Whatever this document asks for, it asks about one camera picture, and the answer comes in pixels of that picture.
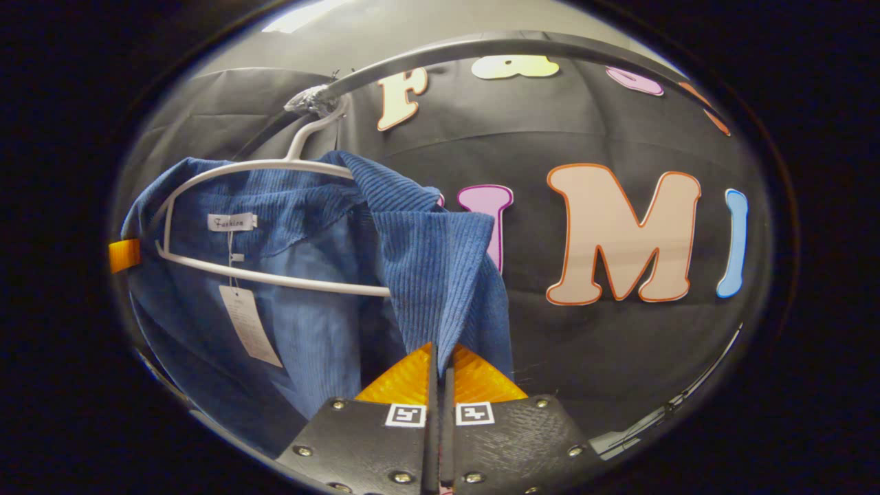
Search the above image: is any black backdrop cloth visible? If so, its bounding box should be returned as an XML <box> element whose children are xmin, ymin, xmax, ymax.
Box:
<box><xmin>113</xmin><ymin>30</ymin><xmax>778</xmax><ymax>444</ymax></box>

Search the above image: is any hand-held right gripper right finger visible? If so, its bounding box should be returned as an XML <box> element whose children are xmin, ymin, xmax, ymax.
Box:
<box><xmin>440</xmin><ymin>342</ymin><xmax>607</xmax><ymax>495</ymax></box>

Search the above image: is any black clothes rail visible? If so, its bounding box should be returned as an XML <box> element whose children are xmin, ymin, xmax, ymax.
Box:
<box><xmin>230</xmin><ymin>30</ymin><xmax>738</xmax><ymax>163</ymax></box>

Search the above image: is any grey tape wrap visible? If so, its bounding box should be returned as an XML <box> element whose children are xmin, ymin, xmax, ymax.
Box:
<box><xmin>284</xmin><ymin>84</ymin><xmax>346</xmax><ymax>118</ymax></box>

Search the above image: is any blue corduroy jacket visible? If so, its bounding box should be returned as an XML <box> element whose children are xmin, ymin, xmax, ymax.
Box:
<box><xmin>122</xmin><ymin>151</ymin><xmax>516</xmax><ymax>456</ymax></box>

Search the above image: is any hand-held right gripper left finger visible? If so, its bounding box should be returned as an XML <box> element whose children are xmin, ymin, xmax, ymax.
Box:
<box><xmin>275</xmin><ymin>342</ymin><xmax>440</xmax><ymax>495</ymax></box>

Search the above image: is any white plastic hanger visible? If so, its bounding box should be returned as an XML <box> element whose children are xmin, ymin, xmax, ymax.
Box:
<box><xmin>147</xmin><ymin>96</ymin><xmax>393</xmax><ymax>298</ymax></box>

